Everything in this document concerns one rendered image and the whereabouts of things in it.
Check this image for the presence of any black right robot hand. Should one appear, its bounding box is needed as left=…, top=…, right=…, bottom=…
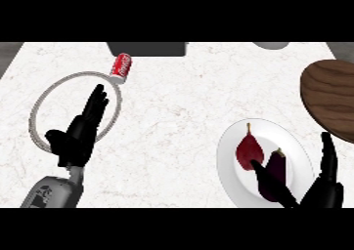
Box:
left=251, top=131, right=345, bottom=209

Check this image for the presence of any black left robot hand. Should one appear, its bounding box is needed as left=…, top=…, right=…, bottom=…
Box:
left=43, top=83, right=111, bottom=169

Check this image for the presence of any dark purple eggplant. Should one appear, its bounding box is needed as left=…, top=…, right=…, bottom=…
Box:
left=258, top=147, right=291, bottom=203

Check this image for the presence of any white marble bowl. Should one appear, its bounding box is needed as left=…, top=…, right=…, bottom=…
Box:
left=29, top=70, right=125, bottom=153

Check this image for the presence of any white plate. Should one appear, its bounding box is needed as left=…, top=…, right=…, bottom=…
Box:
left=215, top=117, right=317, bottom=209

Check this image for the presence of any dark red pear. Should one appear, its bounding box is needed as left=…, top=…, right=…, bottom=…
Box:
left=236, top=122, right=265, bottom=172

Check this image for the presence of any red soda can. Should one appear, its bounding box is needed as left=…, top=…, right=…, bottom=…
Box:
left=109, top=52, right=135, bottom=85

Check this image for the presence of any round brown wooden board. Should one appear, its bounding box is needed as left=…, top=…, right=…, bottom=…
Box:
left=299, top=59, right=354, bottom=146

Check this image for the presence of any dark grey appliance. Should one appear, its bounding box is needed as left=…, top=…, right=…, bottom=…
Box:
left=106, top=42, right=190, bottom=58

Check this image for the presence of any grey round object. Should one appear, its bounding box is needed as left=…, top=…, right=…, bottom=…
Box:
left=252, top=42, right=292, bottom=51

